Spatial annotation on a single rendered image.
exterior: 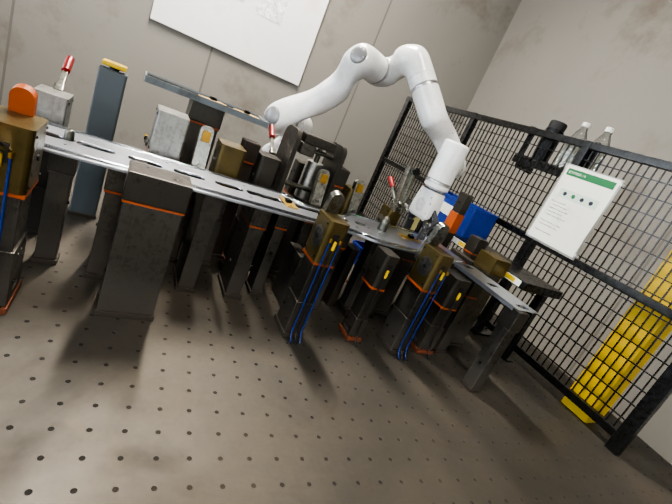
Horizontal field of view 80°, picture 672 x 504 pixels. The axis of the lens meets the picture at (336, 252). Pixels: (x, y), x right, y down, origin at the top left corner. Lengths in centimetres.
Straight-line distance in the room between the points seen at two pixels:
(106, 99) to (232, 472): 103
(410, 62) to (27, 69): 284
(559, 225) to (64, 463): 159
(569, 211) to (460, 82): 275
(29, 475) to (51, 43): 317
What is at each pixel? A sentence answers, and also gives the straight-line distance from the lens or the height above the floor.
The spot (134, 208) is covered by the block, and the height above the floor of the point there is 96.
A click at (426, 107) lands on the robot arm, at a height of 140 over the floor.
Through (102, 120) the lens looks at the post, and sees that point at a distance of 136.
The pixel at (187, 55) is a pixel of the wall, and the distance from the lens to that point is 352.
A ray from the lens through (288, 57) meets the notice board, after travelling 357.
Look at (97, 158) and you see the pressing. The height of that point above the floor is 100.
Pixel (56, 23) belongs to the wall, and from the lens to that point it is 361.
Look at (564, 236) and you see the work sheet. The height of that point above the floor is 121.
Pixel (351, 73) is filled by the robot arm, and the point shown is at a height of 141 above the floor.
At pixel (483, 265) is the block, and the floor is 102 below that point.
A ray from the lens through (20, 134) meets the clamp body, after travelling 84.
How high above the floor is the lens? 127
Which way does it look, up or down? 17 degrees down
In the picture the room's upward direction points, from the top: 24 degrees clockwise
